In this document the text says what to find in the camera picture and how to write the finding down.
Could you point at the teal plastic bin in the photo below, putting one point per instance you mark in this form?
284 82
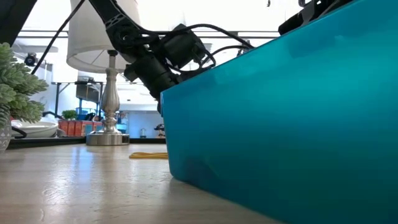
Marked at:
280 124

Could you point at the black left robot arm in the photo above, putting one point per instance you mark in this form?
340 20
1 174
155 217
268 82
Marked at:
115 21

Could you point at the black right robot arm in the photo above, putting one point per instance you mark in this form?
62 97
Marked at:
308 12

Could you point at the grey box under table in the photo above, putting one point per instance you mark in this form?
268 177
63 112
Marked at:
84 91

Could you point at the white shade silver lamp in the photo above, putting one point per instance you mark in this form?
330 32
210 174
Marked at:
81 46

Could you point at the blue crate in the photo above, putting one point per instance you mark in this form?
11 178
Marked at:
83 117

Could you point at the small green potted plant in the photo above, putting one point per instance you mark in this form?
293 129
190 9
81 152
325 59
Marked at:
69 115

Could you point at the row of orange boxes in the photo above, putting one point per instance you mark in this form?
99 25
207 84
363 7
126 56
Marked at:
74 128

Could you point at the black background table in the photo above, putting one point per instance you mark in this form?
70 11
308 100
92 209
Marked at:
57 93

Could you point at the white bowl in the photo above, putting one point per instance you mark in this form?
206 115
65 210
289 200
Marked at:
37 129

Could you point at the green artificial potted plant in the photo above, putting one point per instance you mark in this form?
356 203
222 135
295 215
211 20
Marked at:
18 84

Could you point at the black mounted camera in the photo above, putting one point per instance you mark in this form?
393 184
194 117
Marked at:
30 59

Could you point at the black metal table frame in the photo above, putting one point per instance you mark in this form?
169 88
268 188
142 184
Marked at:
46 142

